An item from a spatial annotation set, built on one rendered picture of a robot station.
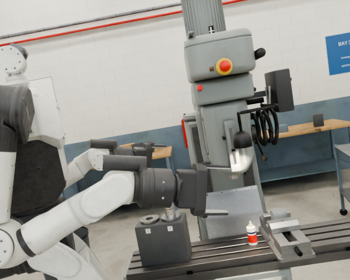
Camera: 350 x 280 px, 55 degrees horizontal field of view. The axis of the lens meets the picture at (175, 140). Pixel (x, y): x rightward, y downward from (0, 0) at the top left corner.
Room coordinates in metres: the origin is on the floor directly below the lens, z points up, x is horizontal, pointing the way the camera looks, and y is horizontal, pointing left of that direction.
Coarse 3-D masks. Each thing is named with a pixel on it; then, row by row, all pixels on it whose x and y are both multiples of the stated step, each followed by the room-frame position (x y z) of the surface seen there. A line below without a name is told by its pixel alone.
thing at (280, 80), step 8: (272, 72) 1.68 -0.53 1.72; (280, 72) 1.66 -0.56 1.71; (288, 72) 1.66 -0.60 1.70; (272, 80) 1.70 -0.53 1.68; (280, 80) 1.66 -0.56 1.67; (288, 80) 1.66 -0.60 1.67; (272, 88) 1.72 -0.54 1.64; (280, 88) 1.66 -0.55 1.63; (288, 88) 1.66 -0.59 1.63; (272, 96) 1.74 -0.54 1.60; (280, 96) 1.66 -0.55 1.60; (288, 96) 1.66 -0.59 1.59; (280, 104) 1.66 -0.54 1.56; (288, 104) 1.66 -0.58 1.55; (280, 112) 1.66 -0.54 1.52
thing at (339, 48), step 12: (324, 36) 5.56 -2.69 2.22; (336, 36) 5.55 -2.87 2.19; (348, 36) 5.54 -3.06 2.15; (336, 48) 5.55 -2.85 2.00; (348, 48) 5.54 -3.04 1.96; (336, 60) 5.55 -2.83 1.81; (348, 60) 5.54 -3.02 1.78; (336, 72) 5.55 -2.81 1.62; (348, 72) 5.54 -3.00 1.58; (36, 84) 5.79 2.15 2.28; (48, 84) 5.78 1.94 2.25
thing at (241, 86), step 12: (192, 84) 1.43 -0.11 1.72; (204, 84) 1.35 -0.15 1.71; (216, 84) 1.35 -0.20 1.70; (228, 84) 1.35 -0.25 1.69; (240, 84) 1.34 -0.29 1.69; (252, 84) 1.35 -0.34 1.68; (204, 96) 1.35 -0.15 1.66; (216, 96) 1.35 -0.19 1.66; (228, 96) 1.35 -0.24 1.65; (240, 96) 1.35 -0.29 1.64
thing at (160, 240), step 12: (156, 216) 1.49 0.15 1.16; (180, 216) 1.45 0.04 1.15; (144, 228) 1.42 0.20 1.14; (156, 228) 1.42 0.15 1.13; (168, 228) 1.41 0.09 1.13; (180, 228) 1.40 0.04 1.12; (144, 240) 1.43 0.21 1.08; (156, 240) 1.42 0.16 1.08; (168, 240) 1.41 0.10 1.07; (180, 240) 1.40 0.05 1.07; (144, 252) 1.43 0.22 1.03; (156, 252) 1.42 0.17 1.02; (168, 252) 1.41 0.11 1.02; (180, 252) 1.40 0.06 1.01; (144, 264) 1.43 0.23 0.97; (156, 264) 1.42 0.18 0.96
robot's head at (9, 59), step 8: (0, 48) 0.86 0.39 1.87; (8, 48) 0.87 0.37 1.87; (16, 48) 0.87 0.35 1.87; (0, 56) 0.86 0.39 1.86; (8, 56) 0.87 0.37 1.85; (16, 56) 0.87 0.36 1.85; (0, 64) 0.86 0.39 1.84; (8, 64) 0.86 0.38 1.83; (16, 64) 0.87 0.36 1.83; (24, 64) 0.91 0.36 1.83; (8, 72) 0.87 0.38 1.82; (16, 72) 0.89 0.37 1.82; (8, 80) 0.90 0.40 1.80; (16, 80) 0.89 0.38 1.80; (24, 80) 0.90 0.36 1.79
